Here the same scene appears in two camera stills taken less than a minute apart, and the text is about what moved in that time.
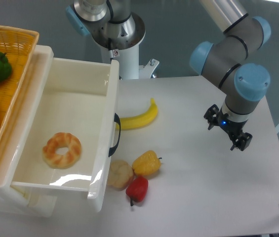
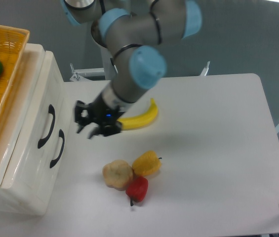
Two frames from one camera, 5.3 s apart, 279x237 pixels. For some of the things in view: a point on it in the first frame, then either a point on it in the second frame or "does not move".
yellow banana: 140,120 does not move
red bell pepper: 137,189 does not move
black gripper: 232,128 to 99,112
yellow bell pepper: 146,163 does not move
